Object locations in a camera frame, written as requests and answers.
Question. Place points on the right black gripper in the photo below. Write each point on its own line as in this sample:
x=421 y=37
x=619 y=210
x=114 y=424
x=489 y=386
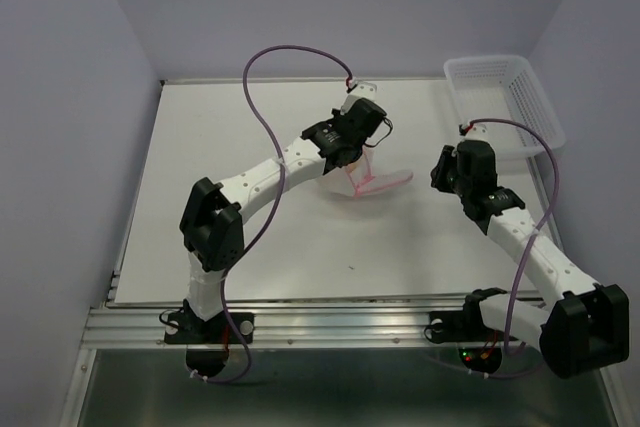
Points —
x=437 y=173

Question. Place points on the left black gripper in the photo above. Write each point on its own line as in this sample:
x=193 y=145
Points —
x=336 y=113

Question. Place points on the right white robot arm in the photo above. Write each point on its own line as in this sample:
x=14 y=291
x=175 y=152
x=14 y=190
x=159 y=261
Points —
x=582 y=325

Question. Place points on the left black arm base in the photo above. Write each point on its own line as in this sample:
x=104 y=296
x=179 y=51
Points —
x=208 y=343

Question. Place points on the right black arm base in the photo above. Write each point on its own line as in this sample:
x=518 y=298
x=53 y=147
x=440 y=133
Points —
x=480 y=353

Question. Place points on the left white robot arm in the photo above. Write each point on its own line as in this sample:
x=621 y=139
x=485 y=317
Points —
x=215 y=214

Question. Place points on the white plastic basket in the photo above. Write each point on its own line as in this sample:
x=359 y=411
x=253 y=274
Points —
x=503 y=87

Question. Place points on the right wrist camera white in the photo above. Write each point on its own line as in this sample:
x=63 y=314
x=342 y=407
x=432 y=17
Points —
x=470 y=131

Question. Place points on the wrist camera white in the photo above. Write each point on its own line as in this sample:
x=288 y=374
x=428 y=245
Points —
x=359 y=90
x=470 y=131

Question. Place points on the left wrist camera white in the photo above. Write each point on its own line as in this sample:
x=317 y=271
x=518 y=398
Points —
x=359 y=90

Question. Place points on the aluminium mounting rail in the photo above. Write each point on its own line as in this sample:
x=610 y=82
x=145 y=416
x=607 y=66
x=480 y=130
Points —
x=385 y=323

